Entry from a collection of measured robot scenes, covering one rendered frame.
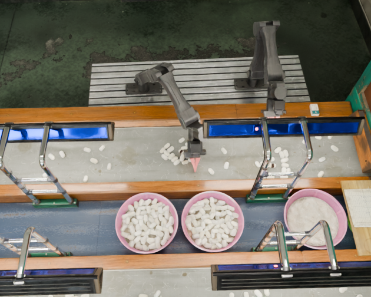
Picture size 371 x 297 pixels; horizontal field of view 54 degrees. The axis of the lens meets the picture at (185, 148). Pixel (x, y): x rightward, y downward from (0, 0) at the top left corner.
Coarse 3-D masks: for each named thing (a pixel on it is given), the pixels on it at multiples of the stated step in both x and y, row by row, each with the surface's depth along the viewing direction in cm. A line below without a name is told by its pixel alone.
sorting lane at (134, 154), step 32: (128, 128) 182; (160, 128) 182; (32, 160) 173; (64, 160) 173; (128, 160) 173; (160, 160) 173; (224, 160) 173; (256, 160) 173; (288, 160) 173; (352, 160) 173
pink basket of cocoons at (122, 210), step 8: (128, 200) 161; (136, 200) 164; (160, 200) 164; (168, 200) 161; (120, 208) 159; (120, 216) 159; (176, 216) 158; (120, 224) 159; (176, 224) 156; (120, 232) 157; (120, 240) 152; (168, 240) 155; (128, 248) 151; (160, 248) 151
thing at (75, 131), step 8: (0, 128) 139; (16, 128) 139; (24, 128) 139; (32, 128) 140; (40, 128) 140; (56, 128) 140; (64, 128) 140; (72, 128) 140; (80, 128) 140; (88, 128) 140; (96, 128) 140; (104, 128) 140; (112, 128) 142; (0, 136) 141; (16, 136) 141; (24, 136) 141; (32, 136) 141; (40, 136) 141; (56, 136) 142; (64, 136) 142; (72, 136) 142; (80, 136) 142; (88, 136) 142; (96, 136) 142; (104, 136) 142; (112, 136) 142
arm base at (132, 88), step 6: (126, 84) 203; (132, 84) 203; (144, 84) 195; (150, 84) 203; (156, 84) 203; (126, 90) 201; (132, 90) 201; (138, 90) 200; (144, 90) 199; (150, 90) 201; (156, 90) 201; (162, 90) 202
